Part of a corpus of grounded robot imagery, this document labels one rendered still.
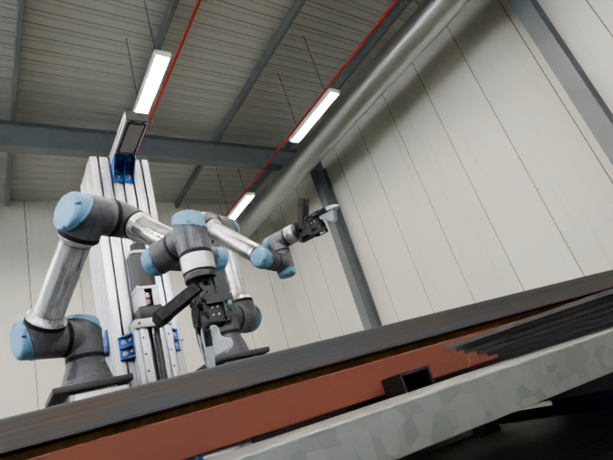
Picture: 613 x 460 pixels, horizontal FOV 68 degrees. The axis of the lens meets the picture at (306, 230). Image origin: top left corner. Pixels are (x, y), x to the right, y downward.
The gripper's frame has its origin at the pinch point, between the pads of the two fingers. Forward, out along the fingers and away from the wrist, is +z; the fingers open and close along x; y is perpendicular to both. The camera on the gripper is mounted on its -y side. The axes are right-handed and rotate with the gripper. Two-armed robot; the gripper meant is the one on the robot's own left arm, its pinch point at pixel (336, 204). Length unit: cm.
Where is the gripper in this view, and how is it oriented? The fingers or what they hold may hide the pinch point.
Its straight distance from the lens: 177.5
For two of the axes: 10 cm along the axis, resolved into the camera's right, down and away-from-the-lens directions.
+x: -4.6, -0.6, -8.8
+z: 8.1, -4.2, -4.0
